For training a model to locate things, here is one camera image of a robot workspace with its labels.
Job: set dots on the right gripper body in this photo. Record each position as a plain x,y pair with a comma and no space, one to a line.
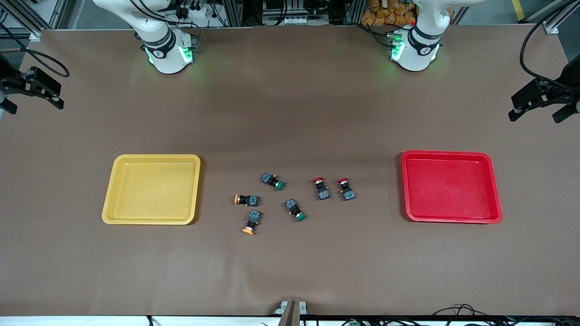
13,82

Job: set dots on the red push button switch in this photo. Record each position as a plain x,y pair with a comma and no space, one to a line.
322,192
347,194

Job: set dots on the yellow push button switch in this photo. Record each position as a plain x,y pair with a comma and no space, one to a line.
249,199
252,219

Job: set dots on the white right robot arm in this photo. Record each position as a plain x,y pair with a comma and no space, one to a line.
167,59

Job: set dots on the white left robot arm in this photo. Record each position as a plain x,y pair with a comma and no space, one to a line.
414,56

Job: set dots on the red plastic tray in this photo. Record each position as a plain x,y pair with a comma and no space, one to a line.
453,188

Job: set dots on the yellow plastic tray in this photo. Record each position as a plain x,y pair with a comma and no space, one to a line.
149,190

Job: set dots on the white power strip with plugs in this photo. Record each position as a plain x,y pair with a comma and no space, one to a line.
195,11

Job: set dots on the orange packaged goods pile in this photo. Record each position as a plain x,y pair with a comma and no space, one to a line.
385,11

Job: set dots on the long white power strip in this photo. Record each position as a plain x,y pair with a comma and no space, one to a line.
294,20

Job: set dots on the aluminium frame strut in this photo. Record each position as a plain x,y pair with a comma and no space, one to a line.
22,16
550,27

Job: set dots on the aluminium frame post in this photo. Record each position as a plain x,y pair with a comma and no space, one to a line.
355,11
233,11

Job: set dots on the green push button switch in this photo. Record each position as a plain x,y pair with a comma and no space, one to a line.
293,208
270,179

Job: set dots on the metal table edge bracket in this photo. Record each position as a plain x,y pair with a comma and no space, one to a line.
290,314

